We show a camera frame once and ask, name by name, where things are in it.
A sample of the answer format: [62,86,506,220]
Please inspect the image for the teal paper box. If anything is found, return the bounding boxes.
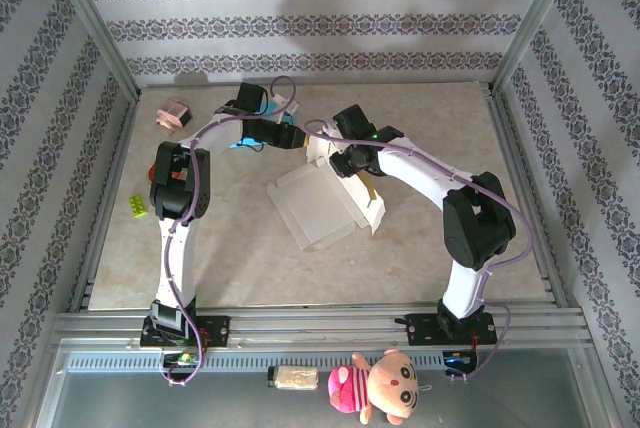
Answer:
[227,100,296,152]

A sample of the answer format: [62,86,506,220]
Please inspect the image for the yellow paper box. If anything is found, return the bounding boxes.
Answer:
[266,155,387,252]

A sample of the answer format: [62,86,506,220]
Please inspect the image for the pink black toy block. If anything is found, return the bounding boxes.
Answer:
[155,97,194,137]

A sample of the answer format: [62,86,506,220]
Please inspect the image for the green toy brick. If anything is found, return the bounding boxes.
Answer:
[128,194,150,219]

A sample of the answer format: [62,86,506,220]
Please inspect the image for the small circuit board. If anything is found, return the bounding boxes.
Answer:
[443,351,477,368]
[163,351,206,368]

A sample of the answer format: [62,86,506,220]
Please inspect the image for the white roll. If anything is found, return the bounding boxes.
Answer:
[267,365,320,392]

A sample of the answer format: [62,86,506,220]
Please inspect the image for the pink plush doll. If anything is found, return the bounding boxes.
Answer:
[327,349,432,425]

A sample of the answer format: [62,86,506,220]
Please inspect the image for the grey metal tray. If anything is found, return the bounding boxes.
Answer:
[29,337,624,428]

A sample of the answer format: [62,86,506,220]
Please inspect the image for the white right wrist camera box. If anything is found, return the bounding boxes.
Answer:
[304,133,346,163]

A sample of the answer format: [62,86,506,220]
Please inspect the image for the purple cable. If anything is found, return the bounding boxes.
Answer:
[302,118,534,385]
[159,75,299,388]

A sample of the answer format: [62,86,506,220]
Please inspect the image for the thin aluminium wall rail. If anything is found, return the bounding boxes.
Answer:
[137,78,494,89]

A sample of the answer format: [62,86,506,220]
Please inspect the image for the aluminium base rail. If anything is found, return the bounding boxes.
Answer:
[49,303,594,350]

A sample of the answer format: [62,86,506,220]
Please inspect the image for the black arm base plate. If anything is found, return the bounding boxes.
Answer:
[139,315,232,349]
[394,312,499,348]

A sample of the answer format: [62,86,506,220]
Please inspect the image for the aluminium frame post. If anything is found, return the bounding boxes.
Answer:
[42,0,144,99]
[487,0,586,97]

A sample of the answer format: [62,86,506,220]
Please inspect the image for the grey slotted cable duct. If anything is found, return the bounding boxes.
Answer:
[64,350,479,375]

